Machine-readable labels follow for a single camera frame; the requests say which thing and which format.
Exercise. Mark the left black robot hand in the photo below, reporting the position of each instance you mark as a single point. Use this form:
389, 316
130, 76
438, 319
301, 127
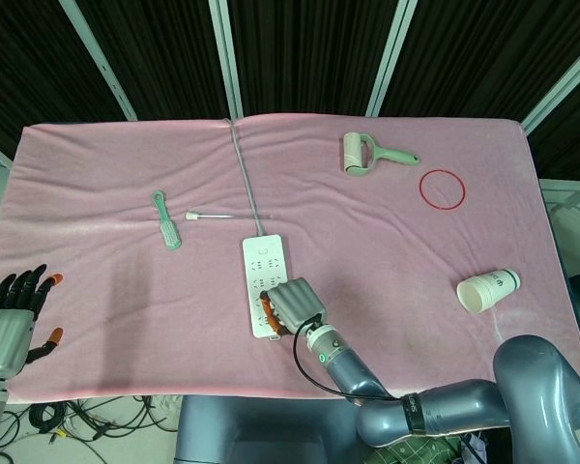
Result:
5, 333

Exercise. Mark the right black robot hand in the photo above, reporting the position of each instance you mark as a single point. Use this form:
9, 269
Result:
297, 302

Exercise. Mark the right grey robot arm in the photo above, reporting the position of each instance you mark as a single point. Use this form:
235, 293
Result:
464, 408

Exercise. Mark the white power strip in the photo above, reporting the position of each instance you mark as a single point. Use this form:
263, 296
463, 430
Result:
266, 261

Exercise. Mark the clear glass test tube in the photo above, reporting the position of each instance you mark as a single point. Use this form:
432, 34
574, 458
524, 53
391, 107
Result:
222, 216

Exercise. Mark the pink table cloth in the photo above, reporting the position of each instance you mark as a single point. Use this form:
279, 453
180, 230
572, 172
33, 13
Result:
125, 299

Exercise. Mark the grey robot torso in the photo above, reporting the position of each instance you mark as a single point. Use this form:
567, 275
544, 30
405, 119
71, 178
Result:
251, 430

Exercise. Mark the green small brush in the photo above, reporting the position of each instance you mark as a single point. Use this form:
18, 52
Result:
168, 232

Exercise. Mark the green lint roller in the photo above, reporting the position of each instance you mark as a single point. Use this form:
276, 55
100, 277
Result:
355, 152

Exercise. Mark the green checked fabric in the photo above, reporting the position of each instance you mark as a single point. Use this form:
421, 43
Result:
415, 452

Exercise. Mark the white paper cup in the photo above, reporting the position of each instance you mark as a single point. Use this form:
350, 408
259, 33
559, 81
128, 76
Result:
488, 290

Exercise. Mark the black pleated curtain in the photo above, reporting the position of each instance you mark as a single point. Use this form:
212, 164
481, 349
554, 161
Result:
309, 53

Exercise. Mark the white side table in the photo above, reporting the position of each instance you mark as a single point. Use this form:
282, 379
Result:
570, 193

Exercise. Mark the white frame post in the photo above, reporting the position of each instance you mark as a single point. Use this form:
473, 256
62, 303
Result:
101, 63
560, 87
391, 58
227, 58

